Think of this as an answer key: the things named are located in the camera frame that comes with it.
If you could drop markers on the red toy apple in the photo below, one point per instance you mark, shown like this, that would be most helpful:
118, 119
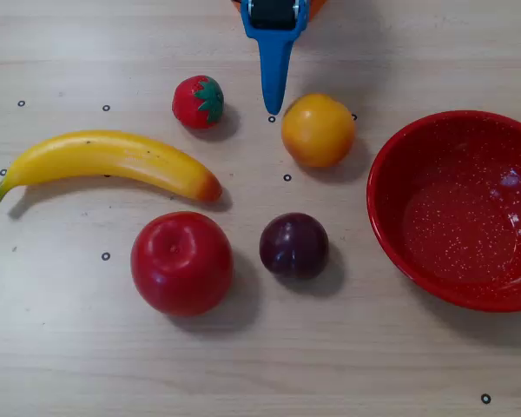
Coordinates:
182, 265

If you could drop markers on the red toy strawberry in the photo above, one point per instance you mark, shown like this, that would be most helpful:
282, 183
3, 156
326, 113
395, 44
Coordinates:
193, 104

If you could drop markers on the dark purple toy plum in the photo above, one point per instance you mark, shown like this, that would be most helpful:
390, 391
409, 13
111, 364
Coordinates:
293, 245

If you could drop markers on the yellow toy banana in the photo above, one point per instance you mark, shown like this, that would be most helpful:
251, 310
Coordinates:
113, 156

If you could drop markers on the toy orange fruit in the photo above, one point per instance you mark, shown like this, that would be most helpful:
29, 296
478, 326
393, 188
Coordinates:
317, 130

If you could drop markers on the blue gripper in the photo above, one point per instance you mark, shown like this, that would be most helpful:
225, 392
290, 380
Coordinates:
273, 17

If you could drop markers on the red speckled bowl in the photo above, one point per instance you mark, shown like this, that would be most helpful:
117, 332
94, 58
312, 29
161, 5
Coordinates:
456, 226

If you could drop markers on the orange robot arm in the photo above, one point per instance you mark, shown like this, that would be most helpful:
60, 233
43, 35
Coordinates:
316, 6

